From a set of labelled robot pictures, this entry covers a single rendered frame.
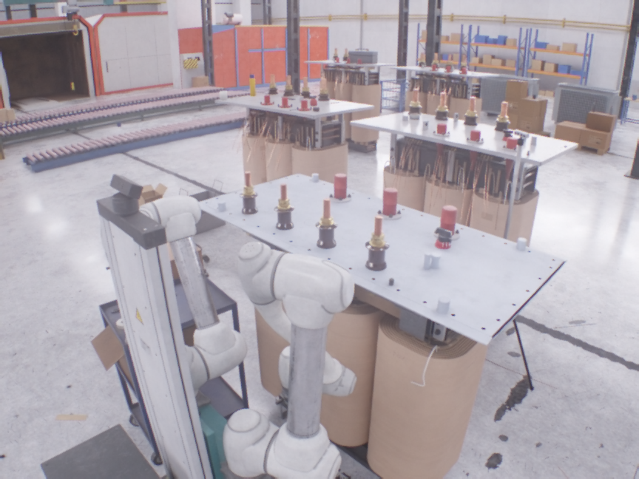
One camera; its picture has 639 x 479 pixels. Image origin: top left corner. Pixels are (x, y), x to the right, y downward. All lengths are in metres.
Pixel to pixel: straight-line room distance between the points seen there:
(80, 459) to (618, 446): 2.96
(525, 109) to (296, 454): 10.91
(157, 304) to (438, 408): 1.26
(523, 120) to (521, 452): 9.64
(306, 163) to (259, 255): 3.25
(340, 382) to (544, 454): 1.76
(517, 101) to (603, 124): 2.08
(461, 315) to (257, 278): 0.70
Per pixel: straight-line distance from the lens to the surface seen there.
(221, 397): 3.03
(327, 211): 1.89
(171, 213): 1.86
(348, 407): 2.39
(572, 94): 13.81
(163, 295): 1.22
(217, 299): 2.55
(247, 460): 1.56
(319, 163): 4.42
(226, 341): 1.91
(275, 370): 2.71
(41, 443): 3.30
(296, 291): 1.18
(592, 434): 3.34
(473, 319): 1.56
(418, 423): 2.07
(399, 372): 1.96
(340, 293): 1.16
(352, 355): 2.16
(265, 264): 1.22
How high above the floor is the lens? 2.21
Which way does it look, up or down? 25 degrees down
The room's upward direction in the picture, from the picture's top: straight up
